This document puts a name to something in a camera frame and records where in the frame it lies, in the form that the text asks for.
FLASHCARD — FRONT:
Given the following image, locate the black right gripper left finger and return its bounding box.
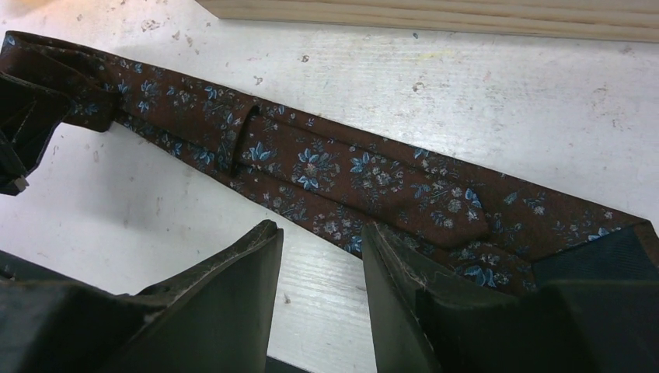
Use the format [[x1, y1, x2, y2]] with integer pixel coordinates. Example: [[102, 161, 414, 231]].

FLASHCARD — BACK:
[[1, 220, 284, 372]]

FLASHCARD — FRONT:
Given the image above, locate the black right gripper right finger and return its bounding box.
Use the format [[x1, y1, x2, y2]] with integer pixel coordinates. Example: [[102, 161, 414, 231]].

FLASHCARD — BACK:
[[361, 224, 658, 372]]

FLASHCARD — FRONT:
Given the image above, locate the brown blue floral tie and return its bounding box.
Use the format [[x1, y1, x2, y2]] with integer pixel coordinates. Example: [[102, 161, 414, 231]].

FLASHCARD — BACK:
[[1, 31, 658, 295]]

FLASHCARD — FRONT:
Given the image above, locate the wooden compartment organizer box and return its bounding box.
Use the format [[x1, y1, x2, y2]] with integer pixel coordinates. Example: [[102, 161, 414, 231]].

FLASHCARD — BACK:
[[199, 0, 658, 43]]

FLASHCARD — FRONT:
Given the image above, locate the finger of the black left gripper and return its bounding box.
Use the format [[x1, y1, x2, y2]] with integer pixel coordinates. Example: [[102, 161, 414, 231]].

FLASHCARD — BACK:
[[1, 72, 70, 196]]

